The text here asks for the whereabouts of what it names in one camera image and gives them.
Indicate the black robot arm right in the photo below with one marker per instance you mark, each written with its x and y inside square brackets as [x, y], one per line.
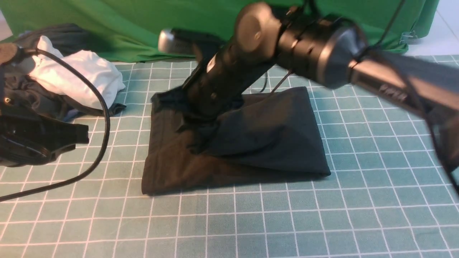
[331, 51]

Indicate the green checkered table mat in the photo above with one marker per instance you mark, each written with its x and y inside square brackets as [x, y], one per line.
[387, 196]

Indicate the green backdrop cloth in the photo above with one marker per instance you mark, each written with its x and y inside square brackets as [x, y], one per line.
[128, 30]

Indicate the metal binder clip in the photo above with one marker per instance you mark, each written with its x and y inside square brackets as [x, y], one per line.
[408, 37]

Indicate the dark gray crumpled garment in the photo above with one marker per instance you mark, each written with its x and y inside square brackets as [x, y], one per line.
[101, 73]

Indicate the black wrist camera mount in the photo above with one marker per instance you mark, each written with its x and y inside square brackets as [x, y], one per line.
[186, 42]

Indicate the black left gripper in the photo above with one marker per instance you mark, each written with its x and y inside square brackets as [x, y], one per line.
[27, 138]

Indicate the dark gray long-sleeve shirt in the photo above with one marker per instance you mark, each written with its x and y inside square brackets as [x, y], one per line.
[263, 138]

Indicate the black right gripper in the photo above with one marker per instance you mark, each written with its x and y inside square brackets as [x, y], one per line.
[209, 92]

